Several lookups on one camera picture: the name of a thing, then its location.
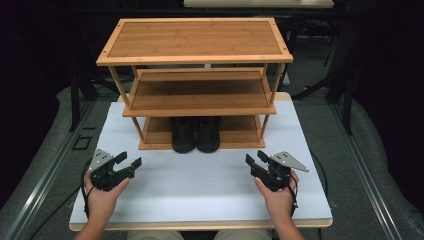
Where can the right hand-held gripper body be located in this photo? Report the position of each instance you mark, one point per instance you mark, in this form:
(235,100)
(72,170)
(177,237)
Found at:
(281,166)

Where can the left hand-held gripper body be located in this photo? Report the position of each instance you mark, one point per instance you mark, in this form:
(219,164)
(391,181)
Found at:
(101,166)

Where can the black boot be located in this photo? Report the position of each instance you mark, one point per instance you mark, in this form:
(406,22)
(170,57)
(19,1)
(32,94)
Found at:
(208,133)
(183,135)

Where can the wooden shoe rack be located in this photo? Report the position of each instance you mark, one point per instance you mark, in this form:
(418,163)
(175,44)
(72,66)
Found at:
(195,40)

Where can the person's left hand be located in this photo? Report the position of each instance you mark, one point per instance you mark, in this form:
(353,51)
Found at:
(101,200)

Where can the person's right hand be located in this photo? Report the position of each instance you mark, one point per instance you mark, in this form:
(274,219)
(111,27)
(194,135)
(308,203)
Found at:
(278,201)

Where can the black metal stand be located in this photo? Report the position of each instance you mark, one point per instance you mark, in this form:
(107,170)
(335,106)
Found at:
(80,96)
(340,90)

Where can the person's left leg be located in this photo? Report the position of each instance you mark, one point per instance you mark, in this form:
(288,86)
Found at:
(155,235)

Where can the person's leg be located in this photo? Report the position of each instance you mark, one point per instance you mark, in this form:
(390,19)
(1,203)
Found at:
(155,235)
(241,235)

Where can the person's right leg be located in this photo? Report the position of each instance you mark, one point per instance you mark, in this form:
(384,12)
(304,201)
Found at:
(241,235)

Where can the metal floor rail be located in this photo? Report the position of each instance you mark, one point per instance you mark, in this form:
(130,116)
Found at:
(363,173)
(50,176)

